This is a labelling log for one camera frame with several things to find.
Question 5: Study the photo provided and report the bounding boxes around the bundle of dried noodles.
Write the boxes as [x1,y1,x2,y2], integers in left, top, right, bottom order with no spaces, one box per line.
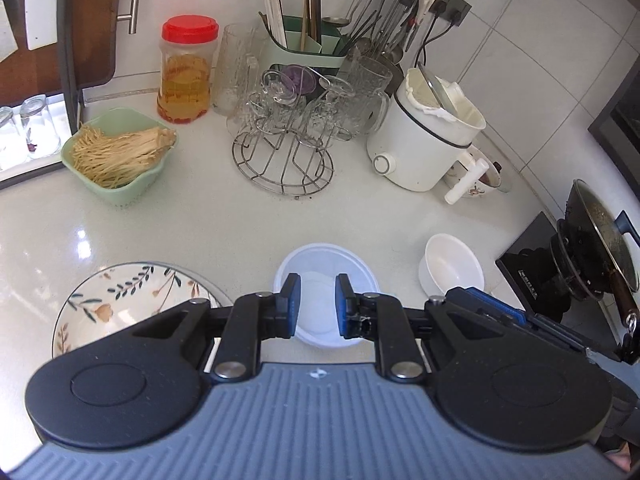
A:
[71,125,178,189]

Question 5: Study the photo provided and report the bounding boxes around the bunch of chopsticks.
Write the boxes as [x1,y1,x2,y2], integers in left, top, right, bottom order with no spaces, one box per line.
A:
[258,0,324,54]

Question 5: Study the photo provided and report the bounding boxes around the red-lidded plastic jar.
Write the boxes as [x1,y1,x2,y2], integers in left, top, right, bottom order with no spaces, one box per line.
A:
[155,15,221,125]

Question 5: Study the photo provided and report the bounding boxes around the black cooking pot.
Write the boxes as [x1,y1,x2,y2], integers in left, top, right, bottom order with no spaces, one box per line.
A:
[549,219,617,303]

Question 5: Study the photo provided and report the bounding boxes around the metal wok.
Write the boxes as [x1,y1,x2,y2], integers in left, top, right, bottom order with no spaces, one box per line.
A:
[564,178,640,332]

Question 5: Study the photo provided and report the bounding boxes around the white drip tray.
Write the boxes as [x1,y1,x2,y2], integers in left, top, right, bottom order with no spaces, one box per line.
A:
[0,94,82,182]

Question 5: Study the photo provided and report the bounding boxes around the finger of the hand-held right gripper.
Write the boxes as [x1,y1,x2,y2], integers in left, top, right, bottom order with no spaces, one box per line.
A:
[445,286,533,331]

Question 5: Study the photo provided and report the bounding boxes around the textured glass mug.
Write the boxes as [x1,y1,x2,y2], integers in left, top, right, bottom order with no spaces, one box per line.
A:
[345,55,395,137]

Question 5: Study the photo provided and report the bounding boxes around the floral rabbit print plate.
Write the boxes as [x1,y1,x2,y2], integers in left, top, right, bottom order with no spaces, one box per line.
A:
[51,261,222,361]

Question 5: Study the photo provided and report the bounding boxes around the wire cup rack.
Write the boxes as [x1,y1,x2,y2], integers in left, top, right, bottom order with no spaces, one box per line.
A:
[231,116,335,197]

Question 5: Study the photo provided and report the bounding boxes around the glass cup with handle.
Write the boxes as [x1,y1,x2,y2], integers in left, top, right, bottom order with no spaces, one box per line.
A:
[227,70,304,137]
[300,76,362,142]

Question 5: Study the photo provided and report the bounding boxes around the wooden cutting board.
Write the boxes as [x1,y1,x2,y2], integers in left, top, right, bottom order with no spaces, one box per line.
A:
[0,0,126,107]

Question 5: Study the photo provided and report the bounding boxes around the green utensil holder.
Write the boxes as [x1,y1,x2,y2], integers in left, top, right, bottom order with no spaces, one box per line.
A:
[258,12,359,97]

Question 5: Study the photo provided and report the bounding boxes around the white electric cooking pot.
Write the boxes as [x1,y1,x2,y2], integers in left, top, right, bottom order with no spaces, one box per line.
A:
[366,63,489,206]

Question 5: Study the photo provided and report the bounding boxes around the tall glass pitcher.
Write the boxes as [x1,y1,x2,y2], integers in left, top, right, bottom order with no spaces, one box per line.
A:
[212,24,268,117]

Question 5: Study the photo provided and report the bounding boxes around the black wall socket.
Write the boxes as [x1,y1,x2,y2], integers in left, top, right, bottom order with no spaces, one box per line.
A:
[426,0,473,29]

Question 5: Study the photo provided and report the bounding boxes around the black induction cooker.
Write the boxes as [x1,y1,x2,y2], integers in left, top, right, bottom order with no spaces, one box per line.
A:
[495,211,622,332]

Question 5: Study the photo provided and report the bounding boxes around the green plastic basket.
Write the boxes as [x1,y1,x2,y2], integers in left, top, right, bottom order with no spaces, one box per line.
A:
[60,107,180,206]

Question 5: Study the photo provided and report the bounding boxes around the black metal rack frame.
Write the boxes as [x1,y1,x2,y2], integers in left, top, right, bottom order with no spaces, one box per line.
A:
[0,0,85,191]

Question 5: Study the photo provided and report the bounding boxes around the black oven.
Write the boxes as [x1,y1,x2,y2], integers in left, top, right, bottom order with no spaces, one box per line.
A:
[588,66,640,162]

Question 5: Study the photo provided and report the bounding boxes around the small floral bowl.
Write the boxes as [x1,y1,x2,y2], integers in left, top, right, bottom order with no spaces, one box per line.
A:
[444,145,514,199]

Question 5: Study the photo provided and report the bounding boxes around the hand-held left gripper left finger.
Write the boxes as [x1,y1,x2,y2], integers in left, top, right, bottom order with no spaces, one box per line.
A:
[131,273,303,381]

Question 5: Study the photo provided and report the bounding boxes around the hanging kitchen utensils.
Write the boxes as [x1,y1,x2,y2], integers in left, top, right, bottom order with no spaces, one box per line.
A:
[322,0,447,67]

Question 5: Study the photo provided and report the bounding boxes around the black power cable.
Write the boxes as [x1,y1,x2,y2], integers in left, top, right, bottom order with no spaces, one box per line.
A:
[414,10,453,70]

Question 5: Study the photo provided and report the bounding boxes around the clear drinking glass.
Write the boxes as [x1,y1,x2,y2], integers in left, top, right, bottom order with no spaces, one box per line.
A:
[0,106,29,171]
[20,95,62,160]

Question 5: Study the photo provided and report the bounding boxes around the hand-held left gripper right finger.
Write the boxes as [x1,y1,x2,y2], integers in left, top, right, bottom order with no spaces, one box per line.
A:
[335,273,506,382]

